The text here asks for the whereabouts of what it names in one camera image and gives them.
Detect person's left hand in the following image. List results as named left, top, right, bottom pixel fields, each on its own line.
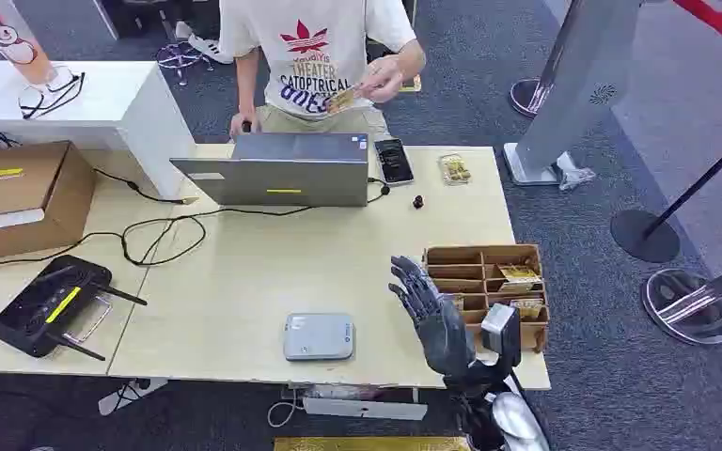
left=356, top=54, right=406, bottom=105

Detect person's right hand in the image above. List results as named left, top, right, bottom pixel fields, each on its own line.
left=229, top=110, right=262, bottom=141

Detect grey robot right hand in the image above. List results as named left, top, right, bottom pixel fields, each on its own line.
left=388, top=255, right=514, bottom=395

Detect wooden card sorting box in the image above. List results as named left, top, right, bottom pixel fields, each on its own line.
left=423, top=243, right=551, bottom=355

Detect grey laptop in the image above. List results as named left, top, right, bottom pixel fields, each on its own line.
left=169, top=132, right=370, bottom=209

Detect person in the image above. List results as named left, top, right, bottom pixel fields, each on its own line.
left=217, top=0, right=429, bottom=146

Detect black smartphone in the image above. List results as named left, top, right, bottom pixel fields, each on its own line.
left=373, top=137, right=416, bottom=187

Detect white shoe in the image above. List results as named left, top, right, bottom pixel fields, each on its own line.
left=186, top=32, right=236, bottom=66

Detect chrome chair base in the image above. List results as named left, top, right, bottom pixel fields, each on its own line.
left=154, top=39, right=215, bottom=87

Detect white power strip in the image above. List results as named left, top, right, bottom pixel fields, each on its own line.
left=281, top=384, right=430, bottom=423

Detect flat grey-white device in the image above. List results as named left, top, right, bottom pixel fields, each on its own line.
left=283, top=312, right=356, bottom=364

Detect yellow floor mat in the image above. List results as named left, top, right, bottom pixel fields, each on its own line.
left=273, top=436, right=473, bottom=451

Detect white cabinet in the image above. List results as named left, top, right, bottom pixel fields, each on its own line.
left=0, top=60, right=197, bottom=201

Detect chrome stanchion base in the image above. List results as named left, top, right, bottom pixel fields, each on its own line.
left=509, top=77, right=556, bottom=120

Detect black-framed glasses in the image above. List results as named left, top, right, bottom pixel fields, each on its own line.
left=17, top=70, right=86, bottom=121

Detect silver kiosk stand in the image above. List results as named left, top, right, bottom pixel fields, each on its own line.
left=502, top=0, right=649, bottom=188

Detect clear plastic wrap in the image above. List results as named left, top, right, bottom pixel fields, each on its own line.
left=552, top=151, right=598, bottom=192

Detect black stanchion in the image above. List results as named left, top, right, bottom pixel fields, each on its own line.
left=609, top=121, right=722, bottom=265

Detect brown cardboard box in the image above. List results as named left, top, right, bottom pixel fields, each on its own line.
left=0, top=140, right=98, bottom=261

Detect orange cartoon display stand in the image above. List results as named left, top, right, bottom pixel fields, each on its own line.
left=0, top=0, right=77, bottom=89

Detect chrome stanchion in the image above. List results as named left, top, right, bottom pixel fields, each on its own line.
left=640, top=254, right=722, bottom=347

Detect black router with antennas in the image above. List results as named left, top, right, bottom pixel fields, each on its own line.
left=0, top=254, right=149, bottom=363

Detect white desk foot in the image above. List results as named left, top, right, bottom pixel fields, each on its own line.
left=97, top=377, right=170, bottom=417

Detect red barrier belt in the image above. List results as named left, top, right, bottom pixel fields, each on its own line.
left=672, top=0, right=722, bottom=61

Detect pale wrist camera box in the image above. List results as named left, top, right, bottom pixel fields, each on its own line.
left=480, top=303, right=523, bottom=369

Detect black cable with plug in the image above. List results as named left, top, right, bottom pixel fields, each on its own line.
left=93, top=167, right=200, bottom=208

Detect long black cable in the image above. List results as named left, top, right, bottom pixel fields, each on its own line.
left=0, top=177, right=393, bottom=270

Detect white cable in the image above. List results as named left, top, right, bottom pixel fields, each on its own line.
left=266, top=390, right=305, bottom=430

